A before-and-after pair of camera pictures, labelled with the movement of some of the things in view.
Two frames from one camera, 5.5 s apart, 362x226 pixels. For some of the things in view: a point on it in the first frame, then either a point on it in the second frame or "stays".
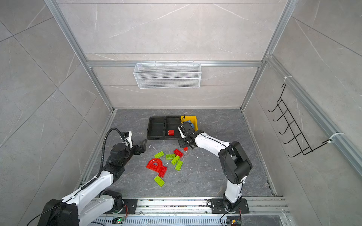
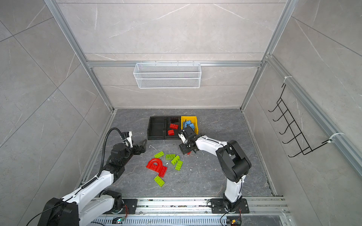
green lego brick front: x=159 y=181 stays
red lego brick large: x=178 y=153 -> x=174 y=126
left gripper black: x=142 y=148 stays
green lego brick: x=170 y=156 stays
